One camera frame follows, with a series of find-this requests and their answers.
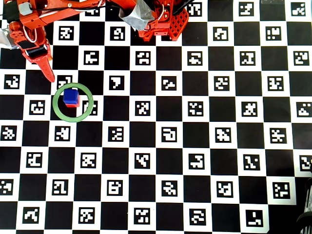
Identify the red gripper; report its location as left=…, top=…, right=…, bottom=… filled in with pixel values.
left=9, top=21, right=56, bottom=83

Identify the blue cube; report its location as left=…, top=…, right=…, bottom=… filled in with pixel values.
left=62, top=88, right=79, bottom=104

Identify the red cube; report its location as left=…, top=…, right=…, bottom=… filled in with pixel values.
left=65, top=96, right=81, bottom=109

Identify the grey connector block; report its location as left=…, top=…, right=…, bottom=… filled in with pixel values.
left=19, top=2, right=33, bottom=16

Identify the green flat ring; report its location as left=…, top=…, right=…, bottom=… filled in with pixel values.
left=52, top=82, right=95, bottom=123

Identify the grey duct tape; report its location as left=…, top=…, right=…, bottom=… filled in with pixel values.
left=118, top=0, right=156, bottom=32

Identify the black tripod mount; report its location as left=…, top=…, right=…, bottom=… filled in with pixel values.
left=296, top=177, right=312, bottom=234

